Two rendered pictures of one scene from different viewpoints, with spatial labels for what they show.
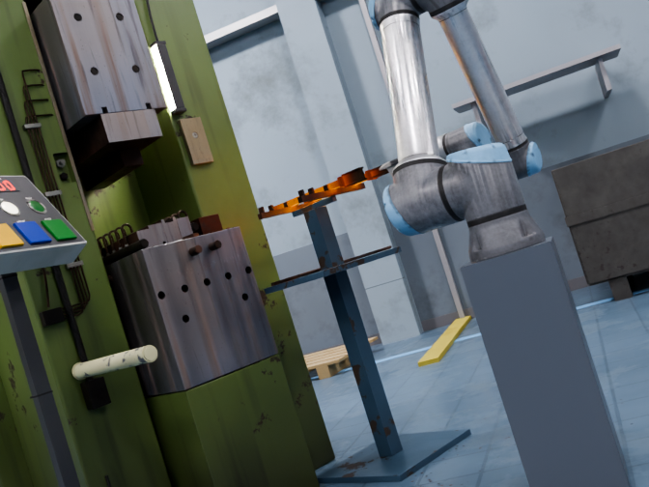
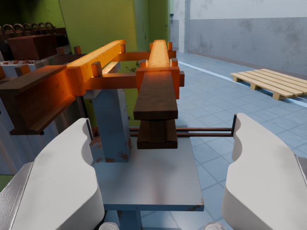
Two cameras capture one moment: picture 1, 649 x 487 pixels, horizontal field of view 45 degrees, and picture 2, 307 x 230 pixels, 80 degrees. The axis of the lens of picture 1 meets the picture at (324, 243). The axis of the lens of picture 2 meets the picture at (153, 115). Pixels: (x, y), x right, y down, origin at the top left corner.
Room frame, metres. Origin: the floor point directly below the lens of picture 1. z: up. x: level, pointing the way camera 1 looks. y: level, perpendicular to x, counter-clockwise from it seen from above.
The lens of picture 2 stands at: (2.51, -0.37, 1.02)
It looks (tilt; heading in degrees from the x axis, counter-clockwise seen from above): 28 degrees down; 50
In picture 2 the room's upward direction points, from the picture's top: 3 degrees counter-clockwise
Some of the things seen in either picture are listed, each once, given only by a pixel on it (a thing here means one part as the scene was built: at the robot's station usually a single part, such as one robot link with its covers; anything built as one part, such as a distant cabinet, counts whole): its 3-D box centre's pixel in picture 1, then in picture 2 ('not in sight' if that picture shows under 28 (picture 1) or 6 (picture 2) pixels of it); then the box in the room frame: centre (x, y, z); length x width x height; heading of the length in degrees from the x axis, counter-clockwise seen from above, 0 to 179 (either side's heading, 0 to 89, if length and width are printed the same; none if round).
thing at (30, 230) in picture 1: (31, 233); not in sight; (2.00, 0.71, 1.01); 0.07 x 0.05 x 0.07; 158
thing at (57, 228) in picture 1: (58, 231); not in sight; (2.09, 0.67, 1.01); 0.07 x 0.05 x 0.07; 158
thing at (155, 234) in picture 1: (134, 246); (18, 40); (2.64, 0.62, 0.96); 0.42 x 0.20 x 0.09; 43
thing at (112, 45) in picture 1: (94, 76); not in sight; (2.67, 0.59, 1.56); 0.42 x 0.39 x 0.40; 43
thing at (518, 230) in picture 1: (501, 232); not in sight; (1.94, -0.43, 0.65); 0.19 x 0.19 x 0.10
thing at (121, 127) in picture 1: (103, 145); not in sight; (2.64, 0.62, 1.32); 0.42 x 0.20 x 0.10; 43
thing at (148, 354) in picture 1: (112, 362); not in sight; (2.19, 0.67, 0.62); 0.44 x 0.05 x 0.05; 43
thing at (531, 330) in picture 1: (545, 366); not in sight; (1.94, -0.43, 0.30); 0.22 x 0.22 x 0.60; 72
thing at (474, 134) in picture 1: (467, 141); not in sight; (2.38, -0.51, 0.93); 0.12 x 0.09 x 0.10; 47
